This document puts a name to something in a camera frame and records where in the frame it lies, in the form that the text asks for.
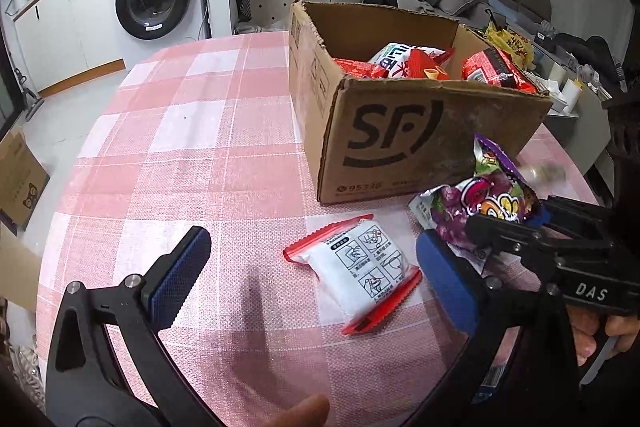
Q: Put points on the printed cardboard box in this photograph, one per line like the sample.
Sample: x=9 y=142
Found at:
x=20 y=182

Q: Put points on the white base cabinet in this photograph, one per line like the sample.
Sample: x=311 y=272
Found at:
x=60 y=32

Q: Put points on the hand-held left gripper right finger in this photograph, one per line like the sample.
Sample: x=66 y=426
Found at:
x=442 y=272

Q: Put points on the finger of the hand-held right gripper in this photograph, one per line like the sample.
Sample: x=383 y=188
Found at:
x=570 y=214
x=500 y=234

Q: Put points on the person's right hand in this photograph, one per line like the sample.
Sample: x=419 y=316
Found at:
x=582 y=332

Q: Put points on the person's left hand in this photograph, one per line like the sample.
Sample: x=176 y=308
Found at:
x=300 y=412

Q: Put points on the puffy red snack packet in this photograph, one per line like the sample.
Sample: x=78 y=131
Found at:
x=492 y=69

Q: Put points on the blue snack packet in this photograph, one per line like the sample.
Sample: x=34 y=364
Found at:
x=492 y=379

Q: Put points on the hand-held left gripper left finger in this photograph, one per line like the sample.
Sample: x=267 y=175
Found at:
x=180 y=272

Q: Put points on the black jacket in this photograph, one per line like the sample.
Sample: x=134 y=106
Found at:
x=595 y=54

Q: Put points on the large purple snack packet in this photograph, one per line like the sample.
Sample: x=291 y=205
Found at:
x=480 y=192

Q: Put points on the grey mop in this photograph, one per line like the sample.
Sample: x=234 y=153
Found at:
x=27 y=97

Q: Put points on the yellow plastic bag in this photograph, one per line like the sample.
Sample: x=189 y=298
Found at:
x=512 y=47

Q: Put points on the pink checked tablecloth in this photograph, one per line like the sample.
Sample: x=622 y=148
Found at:
x=200 y=157

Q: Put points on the white coffee table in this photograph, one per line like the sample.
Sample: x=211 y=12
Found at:
x=590 y=132

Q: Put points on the brown cardboard box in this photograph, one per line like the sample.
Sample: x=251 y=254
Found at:
x=400 y=137

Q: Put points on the white packet with red edges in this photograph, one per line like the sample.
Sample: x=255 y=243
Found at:
x=365 y=262

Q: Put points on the white paper roll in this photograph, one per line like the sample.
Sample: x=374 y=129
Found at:
x=572 y=99

